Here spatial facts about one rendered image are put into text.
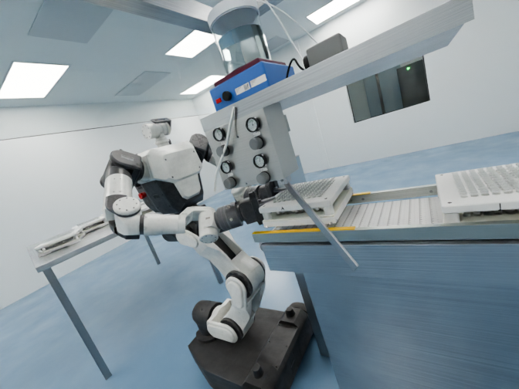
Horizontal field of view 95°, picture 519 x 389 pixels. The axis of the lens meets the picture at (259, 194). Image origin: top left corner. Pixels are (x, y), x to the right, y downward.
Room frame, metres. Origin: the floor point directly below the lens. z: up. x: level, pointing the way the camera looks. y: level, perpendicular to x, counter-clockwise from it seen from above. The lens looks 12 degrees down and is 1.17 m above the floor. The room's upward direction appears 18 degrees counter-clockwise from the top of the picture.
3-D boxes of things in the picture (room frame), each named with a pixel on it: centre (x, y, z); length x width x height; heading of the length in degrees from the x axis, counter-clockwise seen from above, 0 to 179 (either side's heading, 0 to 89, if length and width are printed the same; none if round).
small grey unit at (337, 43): (0.65, -0.26, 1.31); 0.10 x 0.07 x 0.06; 53
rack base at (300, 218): (0.79, -0.15, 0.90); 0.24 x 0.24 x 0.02; 54
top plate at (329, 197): (0.79, -0.15, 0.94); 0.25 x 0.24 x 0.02; 144
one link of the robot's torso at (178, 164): (1.20, 0.40, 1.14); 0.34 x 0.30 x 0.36; 144
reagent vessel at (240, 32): (0.80, -0.09, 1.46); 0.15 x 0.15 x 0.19
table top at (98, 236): (2.25, 1.48, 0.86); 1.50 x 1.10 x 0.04; 44
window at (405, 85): (4.87, -3.00, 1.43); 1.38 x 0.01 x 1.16; 54
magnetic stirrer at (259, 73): (0.79, -0.09, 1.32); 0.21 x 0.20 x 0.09; 143
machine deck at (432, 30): (0.73, -0.26, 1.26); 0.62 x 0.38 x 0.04; 53
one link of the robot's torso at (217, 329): (1.17, 0.37, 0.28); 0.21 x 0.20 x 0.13; 54
